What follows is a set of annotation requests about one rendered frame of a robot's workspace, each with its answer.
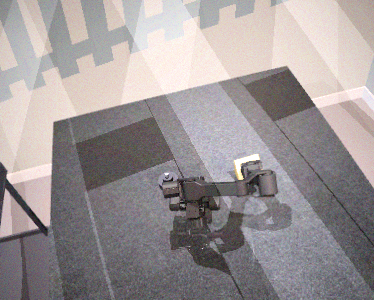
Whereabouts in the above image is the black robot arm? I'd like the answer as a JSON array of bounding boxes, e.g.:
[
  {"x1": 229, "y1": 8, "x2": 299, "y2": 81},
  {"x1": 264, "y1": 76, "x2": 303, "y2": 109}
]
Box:
[{"x1": 162, "y1": 160, "x2": 278, "y2": 220}]

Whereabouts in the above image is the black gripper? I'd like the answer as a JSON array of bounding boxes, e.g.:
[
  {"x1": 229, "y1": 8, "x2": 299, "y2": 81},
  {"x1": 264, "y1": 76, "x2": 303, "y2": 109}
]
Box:
[{"x1": 169, "y1": 196, "x2": 220, "y2": 212}]

